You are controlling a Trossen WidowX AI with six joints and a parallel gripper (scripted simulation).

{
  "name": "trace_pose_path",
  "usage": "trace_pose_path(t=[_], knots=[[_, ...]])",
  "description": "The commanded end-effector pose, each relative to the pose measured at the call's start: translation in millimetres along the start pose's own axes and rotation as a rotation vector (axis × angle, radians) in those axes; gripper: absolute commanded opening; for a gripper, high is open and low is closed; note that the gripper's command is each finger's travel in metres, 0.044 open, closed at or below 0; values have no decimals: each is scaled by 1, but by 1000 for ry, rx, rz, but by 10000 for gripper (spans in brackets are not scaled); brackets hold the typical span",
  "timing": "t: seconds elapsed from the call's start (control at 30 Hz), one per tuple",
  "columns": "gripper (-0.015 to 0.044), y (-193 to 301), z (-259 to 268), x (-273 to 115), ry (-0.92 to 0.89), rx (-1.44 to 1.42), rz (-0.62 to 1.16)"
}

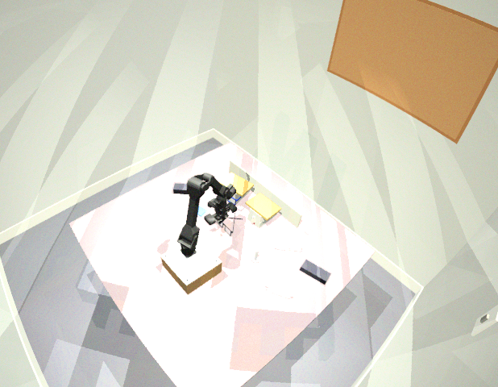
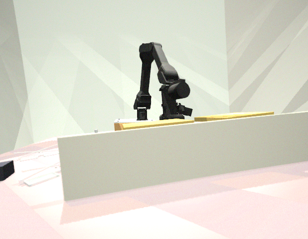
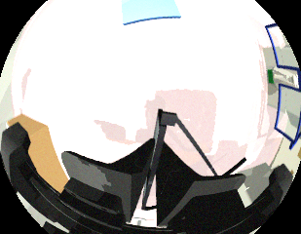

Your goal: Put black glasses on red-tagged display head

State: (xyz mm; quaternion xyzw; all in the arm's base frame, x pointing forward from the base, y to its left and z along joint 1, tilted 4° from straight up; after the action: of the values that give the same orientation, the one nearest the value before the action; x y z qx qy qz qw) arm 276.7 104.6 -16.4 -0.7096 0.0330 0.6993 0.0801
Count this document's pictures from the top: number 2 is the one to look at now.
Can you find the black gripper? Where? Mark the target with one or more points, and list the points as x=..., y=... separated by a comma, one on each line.
x=170, y=111

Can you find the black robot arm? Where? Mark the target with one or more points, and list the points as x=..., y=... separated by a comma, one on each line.
x=173, y=87

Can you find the pale grey flat panel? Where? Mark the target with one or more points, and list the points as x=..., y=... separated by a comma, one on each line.
x=107, y=162

